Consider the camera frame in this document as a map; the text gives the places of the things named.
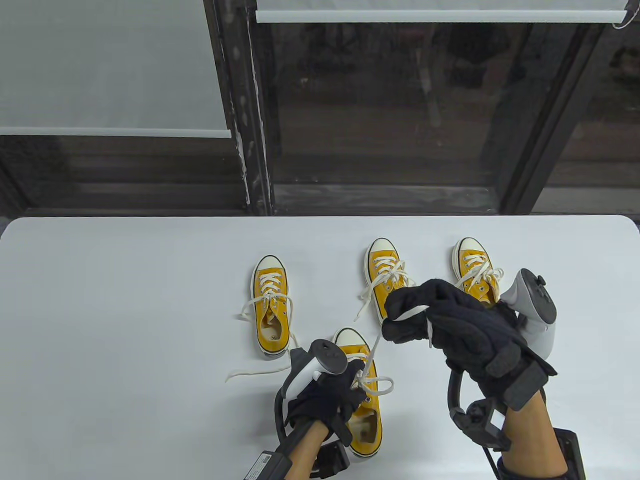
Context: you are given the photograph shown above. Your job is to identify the person's left hand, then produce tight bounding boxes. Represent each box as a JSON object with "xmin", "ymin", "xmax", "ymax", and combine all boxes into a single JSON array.
[{"xmin": 285, "ymin": 359, "xmax": 369, "ymax": 447}]

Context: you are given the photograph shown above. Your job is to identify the person's right hand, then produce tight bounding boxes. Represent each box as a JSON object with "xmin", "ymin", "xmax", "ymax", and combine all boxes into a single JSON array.
[{"xmin": 382, "ymin": 279, "xmax": 558, "ymax": 411}]

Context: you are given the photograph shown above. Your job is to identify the yellow canvas shoe white laces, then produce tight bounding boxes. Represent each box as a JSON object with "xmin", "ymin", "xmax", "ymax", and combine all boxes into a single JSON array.
[
  {"xmin": 332, "ymin": 305, "xmax": 435, "ymax": 458},
  {"xmin": 225, "ymin": 255, "xmax": 303, "ymax": 383},
  {"xmin": 354, "ymin": 237, "xmax": 418, "ymax": 323},
  {"xmin": 452, "ymin": 237, "xmax": 505, "ymax": 306}
]

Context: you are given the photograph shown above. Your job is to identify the person's left forearm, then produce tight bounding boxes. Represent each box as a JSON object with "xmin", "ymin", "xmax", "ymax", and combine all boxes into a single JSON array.
[{"xmin": 285, "ymin": 420, "xmax": 331, "ymax": 480}]

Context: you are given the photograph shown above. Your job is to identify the person's right forearm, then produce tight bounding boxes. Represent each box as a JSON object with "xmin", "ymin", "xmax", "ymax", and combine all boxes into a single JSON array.
[{"xmin": 500, "ymin": 392, "xmax": 568, "ymax": 468}]

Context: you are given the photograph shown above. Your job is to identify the grey and white handheld controller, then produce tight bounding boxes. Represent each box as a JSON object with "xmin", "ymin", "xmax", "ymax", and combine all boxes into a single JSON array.
[
  {"xmin": 500, "ymin": 268, "xmax": 557, "ymax": 361},
  {"xmin": 284, "ymin": 339, "xmax": 347, "ymax": 397}
]

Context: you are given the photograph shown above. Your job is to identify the black box with white label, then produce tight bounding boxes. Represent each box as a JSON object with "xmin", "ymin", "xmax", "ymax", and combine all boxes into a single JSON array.
[{"xmin": 245, "ymin": 447, "xmax": 293, "ymax": 480}]

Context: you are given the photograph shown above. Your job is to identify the dark arm sleeve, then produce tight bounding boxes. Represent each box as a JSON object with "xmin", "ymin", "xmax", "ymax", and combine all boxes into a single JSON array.
[{"xmin": 496, "ymin": 457, "xmax": 571, "ymax": 480}]

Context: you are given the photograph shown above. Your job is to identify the plain black box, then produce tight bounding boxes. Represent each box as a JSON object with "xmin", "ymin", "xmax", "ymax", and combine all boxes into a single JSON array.
[{"xmin": 552, "ymin": 427, "xmax": 587, "ymax": 480}]

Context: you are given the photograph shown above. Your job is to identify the dark framed window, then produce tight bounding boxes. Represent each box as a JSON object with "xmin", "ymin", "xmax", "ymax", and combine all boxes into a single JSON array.
[{"xmin": 0, "ymin": 0, "xmax": 640, "ymax": 218}]

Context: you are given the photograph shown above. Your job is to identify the short white roller blind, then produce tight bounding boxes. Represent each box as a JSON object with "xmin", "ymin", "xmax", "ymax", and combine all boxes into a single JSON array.
[{"xmin": 255, "ymin": 0, "xmax": 630, "ymax": 24}]

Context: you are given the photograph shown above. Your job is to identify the long white roller blind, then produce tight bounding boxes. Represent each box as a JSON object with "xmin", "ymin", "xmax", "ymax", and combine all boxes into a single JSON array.
[{"xmin": 0, "ymin": 0, "xmax": 233, "ymax": 139}]

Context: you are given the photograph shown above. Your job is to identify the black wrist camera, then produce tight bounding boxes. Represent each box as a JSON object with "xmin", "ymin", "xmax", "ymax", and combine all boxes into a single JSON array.
[
  {"xmin": 450, "ymin": 397, "xmax": 511, "ymax": 451},
  {"xmin": 315, "ymin": 440, "xmax": 351, "ymax": 478}
]

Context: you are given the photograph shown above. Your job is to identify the white blind cord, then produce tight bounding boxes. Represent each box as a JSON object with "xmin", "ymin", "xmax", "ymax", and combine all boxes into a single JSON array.
[{"xmin": 613, "ymin": 6, "xmax": 640, "ymax": 30}]

